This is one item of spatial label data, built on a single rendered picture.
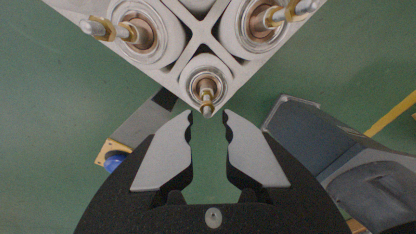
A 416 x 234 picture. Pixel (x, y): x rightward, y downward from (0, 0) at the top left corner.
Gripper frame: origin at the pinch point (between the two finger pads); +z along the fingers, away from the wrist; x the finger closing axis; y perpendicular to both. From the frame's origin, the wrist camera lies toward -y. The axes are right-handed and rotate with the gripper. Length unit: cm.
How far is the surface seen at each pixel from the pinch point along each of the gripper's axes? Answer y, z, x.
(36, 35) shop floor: -8, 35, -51
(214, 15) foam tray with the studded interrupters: -10.2, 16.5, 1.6
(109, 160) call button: 9.1, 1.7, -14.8
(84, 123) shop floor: 24, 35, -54
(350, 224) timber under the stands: 145, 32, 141
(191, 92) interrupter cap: 1.1, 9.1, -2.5
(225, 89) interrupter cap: 0.7, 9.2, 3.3
